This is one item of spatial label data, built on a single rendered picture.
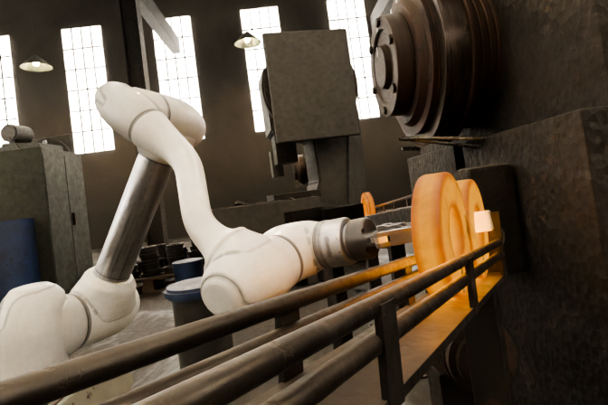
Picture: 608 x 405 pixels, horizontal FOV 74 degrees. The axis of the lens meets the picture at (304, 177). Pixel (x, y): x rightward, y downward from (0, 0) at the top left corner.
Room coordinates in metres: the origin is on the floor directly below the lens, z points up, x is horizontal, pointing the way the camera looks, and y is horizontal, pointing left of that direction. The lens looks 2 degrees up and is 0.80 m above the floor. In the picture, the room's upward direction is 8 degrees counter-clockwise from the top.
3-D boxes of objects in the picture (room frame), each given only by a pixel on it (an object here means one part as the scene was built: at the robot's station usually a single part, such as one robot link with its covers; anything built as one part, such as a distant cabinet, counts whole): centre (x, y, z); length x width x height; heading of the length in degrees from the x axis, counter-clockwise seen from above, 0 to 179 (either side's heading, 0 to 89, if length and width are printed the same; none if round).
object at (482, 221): (0.64, -0.24, 0.71); 0.07 x 0.01 x 0.03; 58
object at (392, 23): (1.14, -0.28, 1.11); 0.28 x 0.06 x 0.28; 3
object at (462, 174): (0.91, -0.40, 0.68); 0.11 x 0.08 x 0.24; 93
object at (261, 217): (3.86, 0.44, 0.39); 1.03 x 0.83 x 0.79; 97
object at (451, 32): (1.14, -0.38, 1.11); 0.47 x 0.06 x 0.47; 3
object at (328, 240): (0.76, -0.05, 0.69); 0.09 x 0.06 x 0.09; 148
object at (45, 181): (3.90, 2.50, 0.75); 0.70 x 0.48 x 1.50; 3
